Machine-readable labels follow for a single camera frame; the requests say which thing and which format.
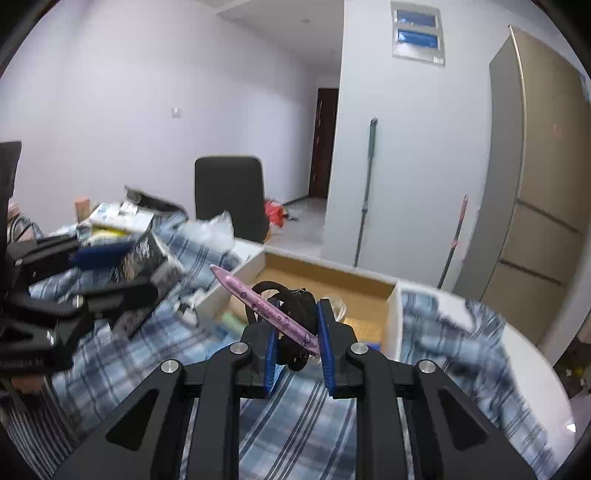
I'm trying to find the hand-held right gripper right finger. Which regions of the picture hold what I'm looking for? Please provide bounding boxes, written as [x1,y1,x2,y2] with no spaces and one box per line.
[316,298,539,480]

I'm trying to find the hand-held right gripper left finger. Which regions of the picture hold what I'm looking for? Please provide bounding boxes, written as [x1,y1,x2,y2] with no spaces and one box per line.
[53,298,283,480]

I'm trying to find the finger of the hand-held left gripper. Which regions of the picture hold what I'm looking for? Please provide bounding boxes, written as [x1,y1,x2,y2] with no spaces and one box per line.
[7,237,136,278]
[28,281,160,320]

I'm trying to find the black packet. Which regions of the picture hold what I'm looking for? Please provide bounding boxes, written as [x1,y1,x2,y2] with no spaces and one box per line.
[108,228,185,340]

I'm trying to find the white cable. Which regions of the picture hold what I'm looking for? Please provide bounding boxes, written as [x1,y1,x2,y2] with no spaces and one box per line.
[323,295,347,319]

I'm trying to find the pink pen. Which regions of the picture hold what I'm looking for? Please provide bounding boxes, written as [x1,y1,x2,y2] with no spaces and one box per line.
[210,264,321,357]

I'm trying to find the black hair ties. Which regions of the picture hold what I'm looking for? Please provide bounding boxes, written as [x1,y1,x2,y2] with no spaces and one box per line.
[242,280,319,374]

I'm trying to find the cardboard box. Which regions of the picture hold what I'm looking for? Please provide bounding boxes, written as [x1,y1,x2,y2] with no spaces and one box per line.
[198,244,402,365]

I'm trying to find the yellow sticky notes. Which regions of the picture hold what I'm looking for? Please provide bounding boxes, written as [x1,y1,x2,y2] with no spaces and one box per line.
[90,228,134,243]

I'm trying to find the white wet wipes pack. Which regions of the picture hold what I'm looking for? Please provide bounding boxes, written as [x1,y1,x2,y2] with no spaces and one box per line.
[89,202,155,232]

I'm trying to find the small white device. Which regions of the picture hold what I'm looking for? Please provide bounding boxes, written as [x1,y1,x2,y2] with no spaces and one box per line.
[178,295,200,326]

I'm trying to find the clear plastic bag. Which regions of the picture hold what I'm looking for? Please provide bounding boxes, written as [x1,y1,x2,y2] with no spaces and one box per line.
[178,211,236,264]

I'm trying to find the black chair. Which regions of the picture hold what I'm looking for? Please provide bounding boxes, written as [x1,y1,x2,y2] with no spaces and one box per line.
[0,141,23,250]

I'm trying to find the dark grey chair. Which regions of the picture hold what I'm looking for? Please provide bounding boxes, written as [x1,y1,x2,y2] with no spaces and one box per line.
[194,156,269,243]

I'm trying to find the red bag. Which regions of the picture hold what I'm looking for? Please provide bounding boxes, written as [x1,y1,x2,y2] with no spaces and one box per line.
[264,198,296,228]

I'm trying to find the dark brown door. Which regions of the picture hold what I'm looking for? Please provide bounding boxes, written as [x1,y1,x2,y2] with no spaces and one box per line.
[308,87,340,200]

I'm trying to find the gold refrigerator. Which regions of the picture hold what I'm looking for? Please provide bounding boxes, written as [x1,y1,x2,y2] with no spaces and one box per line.
[455,25,591,354]

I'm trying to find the grey green mop handle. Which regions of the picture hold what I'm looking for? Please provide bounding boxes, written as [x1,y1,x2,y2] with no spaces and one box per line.
[353,117,379,267]

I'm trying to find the wall electrical panel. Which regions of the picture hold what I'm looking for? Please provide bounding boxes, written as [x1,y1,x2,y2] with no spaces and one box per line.
[391,1,446,68]

